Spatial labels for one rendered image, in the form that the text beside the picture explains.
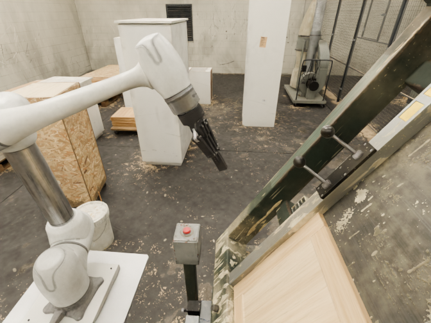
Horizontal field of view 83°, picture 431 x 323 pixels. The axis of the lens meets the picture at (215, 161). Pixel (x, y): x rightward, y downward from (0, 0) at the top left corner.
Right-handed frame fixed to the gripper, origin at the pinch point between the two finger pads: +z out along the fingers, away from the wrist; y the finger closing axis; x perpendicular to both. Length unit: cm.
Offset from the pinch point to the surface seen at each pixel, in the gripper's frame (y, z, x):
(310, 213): -8.5, 23.5, -21.8
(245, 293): -19, 46, 9
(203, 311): -19, 57, 34
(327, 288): -29.8, 27.5, -21.9
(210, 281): 35, 122, 78
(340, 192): -7.1, 18.9, -31.9
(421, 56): 22, 0, -65
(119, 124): 279, 25, 259
